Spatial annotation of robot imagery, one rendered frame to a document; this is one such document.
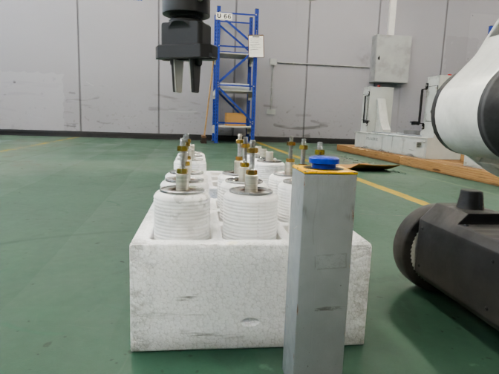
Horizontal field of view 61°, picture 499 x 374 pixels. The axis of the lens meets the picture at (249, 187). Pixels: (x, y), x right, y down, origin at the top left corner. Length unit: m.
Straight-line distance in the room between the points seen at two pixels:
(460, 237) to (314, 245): 0.38
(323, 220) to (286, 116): 6.69
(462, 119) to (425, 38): 7.53
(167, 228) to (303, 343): 0.28
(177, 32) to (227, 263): 0.43
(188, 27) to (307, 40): 6.62
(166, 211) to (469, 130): 0.47
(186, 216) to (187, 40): 0.32
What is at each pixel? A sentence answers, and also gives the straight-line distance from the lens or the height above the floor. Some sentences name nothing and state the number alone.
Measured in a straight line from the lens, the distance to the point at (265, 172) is 1.24.
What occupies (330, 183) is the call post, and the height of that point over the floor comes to 0.30.
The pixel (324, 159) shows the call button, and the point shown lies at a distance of 0.55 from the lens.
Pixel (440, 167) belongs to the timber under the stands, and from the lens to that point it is 3.67.
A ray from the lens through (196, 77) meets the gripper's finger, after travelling 0.83.
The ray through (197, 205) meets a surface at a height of 0.23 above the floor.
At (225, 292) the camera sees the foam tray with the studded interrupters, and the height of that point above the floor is 0.10.
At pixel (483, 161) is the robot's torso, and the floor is 0.32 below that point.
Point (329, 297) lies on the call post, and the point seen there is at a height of 0.15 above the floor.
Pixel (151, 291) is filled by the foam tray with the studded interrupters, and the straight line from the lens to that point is 0.70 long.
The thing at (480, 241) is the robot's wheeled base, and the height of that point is 0.18.
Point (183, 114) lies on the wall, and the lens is 7.03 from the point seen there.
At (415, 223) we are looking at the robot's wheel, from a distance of 1.00.
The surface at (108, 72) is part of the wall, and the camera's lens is 7.16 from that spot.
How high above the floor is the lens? 0.38
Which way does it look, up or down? 9 degrees down
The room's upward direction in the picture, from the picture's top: 2 degrees clockwise
